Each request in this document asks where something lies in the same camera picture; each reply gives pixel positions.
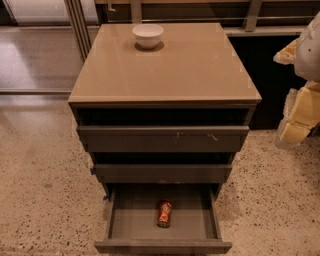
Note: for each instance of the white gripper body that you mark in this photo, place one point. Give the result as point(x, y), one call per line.
point(308, 53)

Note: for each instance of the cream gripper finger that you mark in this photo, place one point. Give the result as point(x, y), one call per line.
point(301, 114)
point(287, 54)

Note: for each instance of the red coke can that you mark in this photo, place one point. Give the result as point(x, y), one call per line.
point(164, 214)

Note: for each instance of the grey drawer cabinet tan top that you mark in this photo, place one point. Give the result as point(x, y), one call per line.
point(193, 77)

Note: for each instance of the grey middle drawer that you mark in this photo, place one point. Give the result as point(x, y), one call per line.
point(162, 173)

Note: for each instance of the grey open bottom drawer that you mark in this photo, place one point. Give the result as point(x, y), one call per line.
point(132, 221)

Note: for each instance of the grey top drawer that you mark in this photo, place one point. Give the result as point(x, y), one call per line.
point(163, 139)

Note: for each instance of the white ceramic bowl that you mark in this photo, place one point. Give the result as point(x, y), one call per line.
point(147, 36)

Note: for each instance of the dark low wall cabinet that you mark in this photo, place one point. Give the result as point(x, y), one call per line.
point(272, 80)

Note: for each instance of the metal railing frame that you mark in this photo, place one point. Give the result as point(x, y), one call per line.
point(258, 28)

